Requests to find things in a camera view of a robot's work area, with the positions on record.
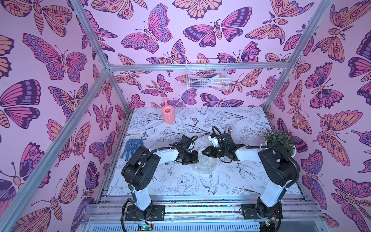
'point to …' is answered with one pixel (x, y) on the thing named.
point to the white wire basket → (207, 74)
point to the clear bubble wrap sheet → (206, 165)
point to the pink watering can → (168, 111)
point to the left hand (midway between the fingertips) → (200, 160)
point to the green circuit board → (144, 228)
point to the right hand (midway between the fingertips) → (203, 151)
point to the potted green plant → (281, 139)
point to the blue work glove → (133, 144)
